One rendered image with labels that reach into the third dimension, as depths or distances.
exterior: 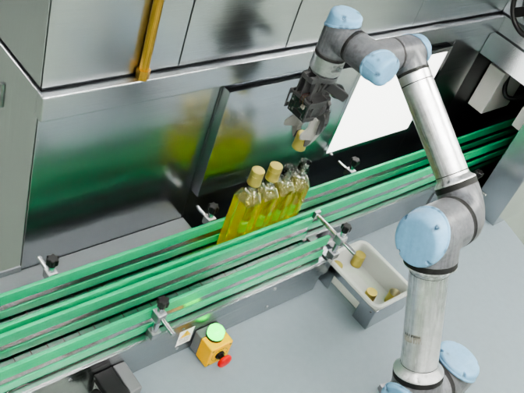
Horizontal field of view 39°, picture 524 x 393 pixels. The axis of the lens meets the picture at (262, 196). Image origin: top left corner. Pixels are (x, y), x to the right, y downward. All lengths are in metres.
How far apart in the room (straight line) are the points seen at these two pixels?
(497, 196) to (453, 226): 1.16
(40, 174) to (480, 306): 1.43
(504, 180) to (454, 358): 0.99
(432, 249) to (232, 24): 0.65
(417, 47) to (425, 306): 0.57
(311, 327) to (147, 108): 0.79
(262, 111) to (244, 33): 0.26
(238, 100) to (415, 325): 0.66
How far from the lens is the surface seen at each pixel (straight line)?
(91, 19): 1.43
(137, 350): 1.74
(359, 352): 2.07
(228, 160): 1.91
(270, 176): 1.83
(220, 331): 1.82
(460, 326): 2.31
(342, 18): 1.61
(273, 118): 1.92
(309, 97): 1.70
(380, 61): 1.56
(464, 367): 1.84
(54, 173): 1.63
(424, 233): 1.53
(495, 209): 2.73
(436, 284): 1.61
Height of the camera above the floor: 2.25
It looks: 39 degrees down
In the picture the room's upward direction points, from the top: 21 degrees clockwise
